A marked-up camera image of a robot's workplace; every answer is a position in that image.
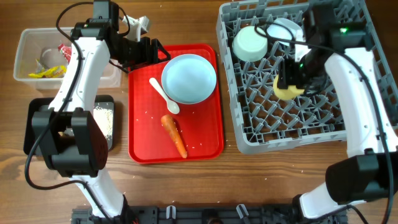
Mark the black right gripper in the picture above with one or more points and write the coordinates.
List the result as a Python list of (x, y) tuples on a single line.
[(286, 74)]

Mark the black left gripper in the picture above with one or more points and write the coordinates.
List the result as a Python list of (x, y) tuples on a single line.
[(144, 57)]

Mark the yellow plastic cup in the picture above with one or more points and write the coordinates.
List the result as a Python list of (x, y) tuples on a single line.
[(286, 94)]

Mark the light blue bowl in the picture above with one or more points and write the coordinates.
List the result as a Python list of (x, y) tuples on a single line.
[(283, 28)]

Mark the light blue plate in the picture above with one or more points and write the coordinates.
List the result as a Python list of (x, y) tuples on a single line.
[(188, 79)]

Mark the mint green bowl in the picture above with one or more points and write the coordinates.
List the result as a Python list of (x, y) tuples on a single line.
[(250, 44)]

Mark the white plastic spoon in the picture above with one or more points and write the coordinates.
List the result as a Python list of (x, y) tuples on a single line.
[(171, 105)]

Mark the orange carrot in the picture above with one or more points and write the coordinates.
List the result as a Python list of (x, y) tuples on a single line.
[(169, 125)]

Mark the pile of white rice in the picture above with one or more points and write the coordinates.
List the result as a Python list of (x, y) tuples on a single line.
[(104, 119)]

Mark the red foil snack wrapper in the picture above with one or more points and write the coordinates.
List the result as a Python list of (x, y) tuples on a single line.
[(66, 51)]

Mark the yellow foil wrapper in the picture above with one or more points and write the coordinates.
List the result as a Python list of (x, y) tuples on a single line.
[(54, 72)]

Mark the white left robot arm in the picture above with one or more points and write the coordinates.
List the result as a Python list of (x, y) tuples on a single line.
[(66, 133)]

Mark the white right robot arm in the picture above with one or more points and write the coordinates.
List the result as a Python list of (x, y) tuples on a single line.
[(328, 47)]

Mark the grey dishwasher rack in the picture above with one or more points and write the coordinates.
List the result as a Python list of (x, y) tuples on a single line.
[(262, 122)]

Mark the red serving tray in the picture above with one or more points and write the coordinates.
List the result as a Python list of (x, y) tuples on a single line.
[(199, 125)]

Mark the black tray bin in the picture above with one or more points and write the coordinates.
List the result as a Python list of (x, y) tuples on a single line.
[(42, 104)]

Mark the clear plastic bin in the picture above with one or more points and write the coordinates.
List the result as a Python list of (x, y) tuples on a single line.
[(38, 48)]

